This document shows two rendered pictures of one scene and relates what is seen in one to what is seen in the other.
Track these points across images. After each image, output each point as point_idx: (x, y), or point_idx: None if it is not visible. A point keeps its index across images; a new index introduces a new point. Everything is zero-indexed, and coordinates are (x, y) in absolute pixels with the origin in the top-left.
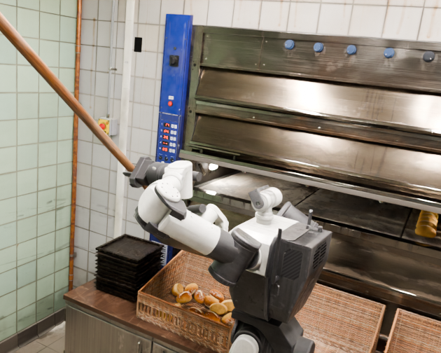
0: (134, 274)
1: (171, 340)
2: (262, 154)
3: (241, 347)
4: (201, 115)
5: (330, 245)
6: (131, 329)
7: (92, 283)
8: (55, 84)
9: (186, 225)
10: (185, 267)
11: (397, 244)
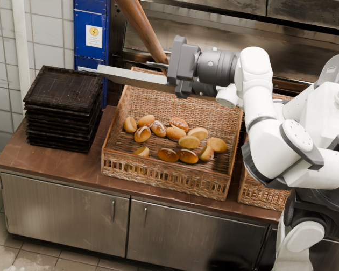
0: (85, 125)
1: (157, 196)
2: None
3: (306, 234)
4: None
5: (317, 55)
6: (100, 190)
7: (19, 136)
8: (139, 16)
9: (323, 173)
10: (132, 95)
11: None
